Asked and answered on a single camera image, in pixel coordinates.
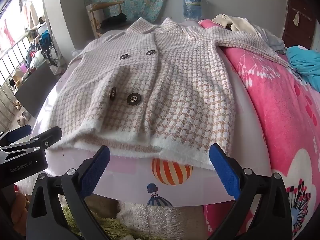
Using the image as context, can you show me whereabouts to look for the metal railing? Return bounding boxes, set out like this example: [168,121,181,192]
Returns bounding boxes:
[0,30,33,130]

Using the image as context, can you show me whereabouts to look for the wheelchair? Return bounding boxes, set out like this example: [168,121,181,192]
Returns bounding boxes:
[37,29,66,75]

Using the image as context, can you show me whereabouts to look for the pair of beige shoes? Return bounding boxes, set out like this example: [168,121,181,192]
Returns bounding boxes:
[16,110,32,127]

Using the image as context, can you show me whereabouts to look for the hanging light clothes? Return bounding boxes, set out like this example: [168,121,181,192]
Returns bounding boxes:
[21,0,41,31]

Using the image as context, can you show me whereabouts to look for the beige white houndstooth coat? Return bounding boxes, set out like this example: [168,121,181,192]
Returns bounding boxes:
[47,17,292,171]

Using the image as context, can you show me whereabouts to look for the green fuzzy mat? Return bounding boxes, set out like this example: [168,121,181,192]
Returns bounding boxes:
[59,197,142,240]

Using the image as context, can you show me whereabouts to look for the white fuzzy blanket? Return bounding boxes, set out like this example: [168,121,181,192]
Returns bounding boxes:
[117,201,208,240]

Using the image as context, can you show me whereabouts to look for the brown door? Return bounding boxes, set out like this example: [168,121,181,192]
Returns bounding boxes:
[282,0,318,48]

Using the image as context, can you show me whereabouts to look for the floral printed cardboard box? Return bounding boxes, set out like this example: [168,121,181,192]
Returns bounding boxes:
[86,3,102,30]

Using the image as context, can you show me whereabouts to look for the dark cabinet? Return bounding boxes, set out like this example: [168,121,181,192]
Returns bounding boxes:
[14,61,60,117]

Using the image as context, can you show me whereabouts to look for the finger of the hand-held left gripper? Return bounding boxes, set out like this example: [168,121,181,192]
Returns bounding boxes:
[0,125,32,146]
[0,126,63,158]

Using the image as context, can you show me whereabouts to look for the grey cloth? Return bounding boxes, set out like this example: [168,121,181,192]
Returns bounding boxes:
[254,25,286,52]

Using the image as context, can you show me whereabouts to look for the blue water jug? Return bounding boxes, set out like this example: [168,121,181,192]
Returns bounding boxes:
[183,0,204,20]

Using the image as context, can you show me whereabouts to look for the black clothes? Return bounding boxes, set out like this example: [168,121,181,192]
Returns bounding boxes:
[101,13,128,27]

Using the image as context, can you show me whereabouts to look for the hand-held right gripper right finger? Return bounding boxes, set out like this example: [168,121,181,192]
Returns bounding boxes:
[207,144,293,240]

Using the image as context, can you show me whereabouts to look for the pink floral blanket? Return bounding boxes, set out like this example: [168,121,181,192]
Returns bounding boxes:
[198,19,320,240]

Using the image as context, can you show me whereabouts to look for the wooden chair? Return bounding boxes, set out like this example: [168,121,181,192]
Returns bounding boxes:
[86,1,130,39]

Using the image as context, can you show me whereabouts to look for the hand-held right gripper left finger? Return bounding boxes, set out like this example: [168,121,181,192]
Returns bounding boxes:
[26,145,111,240]

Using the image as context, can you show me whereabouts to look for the cream clothes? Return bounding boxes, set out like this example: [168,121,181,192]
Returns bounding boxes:
[210,13,261,36]

